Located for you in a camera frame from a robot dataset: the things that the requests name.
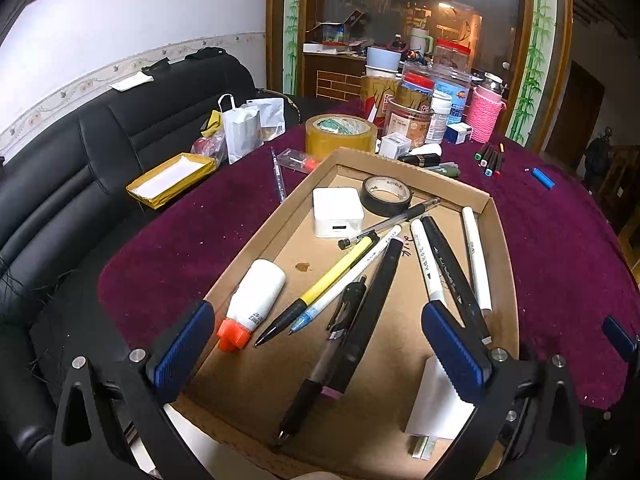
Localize black stick pink end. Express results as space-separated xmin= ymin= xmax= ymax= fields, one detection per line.
xmin=320 ymin=238 xmax=405 ymax=401

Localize black cloth item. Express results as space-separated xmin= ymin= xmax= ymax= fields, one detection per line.
xmin=141 ymin=46 xmax=227 ymax=77

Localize small white plug adapter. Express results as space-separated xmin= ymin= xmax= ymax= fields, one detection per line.
xmin=403 ymin=354 xmax=477 ymax=461

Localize yellow flat box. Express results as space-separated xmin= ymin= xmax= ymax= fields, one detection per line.
xmin=125 ymin=152 xmax=217 ymax=210

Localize plastic bag of snacks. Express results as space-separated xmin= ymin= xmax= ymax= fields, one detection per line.
xmin=189 ymin=109 xmax=227 ymax=167

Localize bamboo painted panel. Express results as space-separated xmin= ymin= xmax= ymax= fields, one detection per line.
xmin=506 ymin=0 xmax=557 ymax=147
xmin=283 ymin=0 xmax=304 ymax=96

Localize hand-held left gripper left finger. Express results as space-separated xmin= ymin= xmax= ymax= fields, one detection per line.
xmin=52 ymin=300 xmax=216 ymax=480

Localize white electric kettle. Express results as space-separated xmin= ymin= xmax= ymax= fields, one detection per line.
xmin=409 ymin=27 xmax=434 ymax=57

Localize black retractable pen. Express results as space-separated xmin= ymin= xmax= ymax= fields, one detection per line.
xmin=276 ymin=280 xmax=369 ymax=453

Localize white cube box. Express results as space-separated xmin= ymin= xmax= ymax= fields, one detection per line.
xmin=378 ymin=132 xmax=412 ymax=159

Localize clear capped pen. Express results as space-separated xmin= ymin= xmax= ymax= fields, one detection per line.
xmin=269 ymin=147 xmax=287 ymax=205

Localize white marker pen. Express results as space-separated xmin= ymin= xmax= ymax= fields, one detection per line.
xmin=460 ymin=206 xmax=494 ymax=317

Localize pink knitted bottle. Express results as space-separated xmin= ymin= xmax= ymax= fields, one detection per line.
xmin=467 ymin=72 xmax=508 ymax=144

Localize white glue bottle orange cap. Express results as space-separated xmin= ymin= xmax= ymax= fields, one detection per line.
xmin=216 ymin=258 xmax=287 ymax=354

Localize red and white carton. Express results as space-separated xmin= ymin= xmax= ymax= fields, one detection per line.
xmin=360 ymin=73 xmax=402 ymax=127

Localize wooden counter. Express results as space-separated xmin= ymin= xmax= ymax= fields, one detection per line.
xmin=302 ymin=52 xmax=369 ymax=102

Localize jar with brown contents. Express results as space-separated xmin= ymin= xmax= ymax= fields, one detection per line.
xmin=387 ymin=72 xmax=435 ymax=149

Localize purple velvet tablecloth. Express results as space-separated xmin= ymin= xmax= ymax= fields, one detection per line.
xmin=96 ymin=94 xmax=640 ymax=412

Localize white paper sheet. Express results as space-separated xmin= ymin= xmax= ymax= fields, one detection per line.
xmin=109 ymin=72 xmax=154 ymax=92

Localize shallow cardboard box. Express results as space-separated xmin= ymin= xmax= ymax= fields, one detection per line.
xmin=172 ymin=147 xmax=522 ymax=480

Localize dark blue jacket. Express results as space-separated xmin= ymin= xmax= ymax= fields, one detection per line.
xmin=583 ymin=127 xmax=614 ymax=192

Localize open cardboard box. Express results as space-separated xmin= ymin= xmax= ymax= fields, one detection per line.
xmin=319 ymin=9 xmax=372 ymax=47

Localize tan packing tape roll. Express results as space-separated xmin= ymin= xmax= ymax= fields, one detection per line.
xmin=304 ymin=113 xmax=377 ymax=159

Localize wooden stair railing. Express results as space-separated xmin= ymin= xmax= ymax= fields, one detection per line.
xmin=595 ymin=144 xmax=640 ymax=231

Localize white flat box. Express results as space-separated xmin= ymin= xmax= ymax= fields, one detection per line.
xmin=302 ymin=42 xmax=352 ymax=55

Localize large white power adapter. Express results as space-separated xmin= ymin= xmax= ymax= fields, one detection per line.
xmin=313 ymin=187 xmax=365 ymax=240

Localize yellow ballpoint pen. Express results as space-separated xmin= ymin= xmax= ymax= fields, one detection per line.
xmin=253 ymin=234 xmax=379 ymax=349

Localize clear plastic bag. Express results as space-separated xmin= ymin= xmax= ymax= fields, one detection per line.
xmin=245 ymin=97 xmax=287 ymax=142

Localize clear packet red item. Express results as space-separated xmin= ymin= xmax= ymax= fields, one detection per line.
xmin=279 ymin=148 xmax=322 ymax=176

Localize wooden door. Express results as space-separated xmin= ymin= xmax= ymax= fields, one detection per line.
xmin=544 ymin=59 xmax=607 ymax=162

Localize white and black ballpoint pen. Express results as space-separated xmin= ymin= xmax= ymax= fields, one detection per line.
xmin=288 ymin=223 xmax=404 ymax=336

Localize white plastic bottle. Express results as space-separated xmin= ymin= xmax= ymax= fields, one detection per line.
xmin=425 ymin=92 xmax=453 ymax=145

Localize white paint marker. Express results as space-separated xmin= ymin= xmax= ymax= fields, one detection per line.
xmin=409 ymin=218 xmax=449 ymax=313

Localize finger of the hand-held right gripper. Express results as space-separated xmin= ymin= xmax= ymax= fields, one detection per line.
xmin=601 ymin=315 xmax=640 ymax=361

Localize clear plastic jar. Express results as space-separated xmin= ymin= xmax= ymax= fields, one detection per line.
xmin=402 ymin=59 xmax=472 ymax=111

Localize black marker white caps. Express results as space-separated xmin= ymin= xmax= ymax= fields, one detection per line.
xmin=421 ymin=215 xmax=494 ymax=347

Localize black leather sofa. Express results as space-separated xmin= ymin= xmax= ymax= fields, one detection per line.
xmin=0 ymin=47 xmax=302 ymax=480

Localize red lid clear jar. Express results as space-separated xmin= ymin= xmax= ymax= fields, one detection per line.
xmin=432 ymin=38 xmax=472 ymax=75

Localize clear gel pen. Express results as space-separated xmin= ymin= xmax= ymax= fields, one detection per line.
xmin=338 ymin=197 xmax=442 ymax=251

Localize white paper bag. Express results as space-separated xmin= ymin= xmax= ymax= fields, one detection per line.
xmin=217 ymin=93 xmax=264 ymax=165

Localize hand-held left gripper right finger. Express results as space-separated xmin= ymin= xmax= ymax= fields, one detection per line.
xmin=421 ymin=301 xmax=586 ymax=480

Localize black tape roll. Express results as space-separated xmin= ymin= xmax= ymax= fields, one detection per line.
xmin=360 ymin=175 xmax=414 ymax=216

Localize small white printed box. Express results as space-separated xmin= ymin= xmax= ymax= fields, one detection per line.
xmin=444 ymin=122 xmax=474 ymax=145

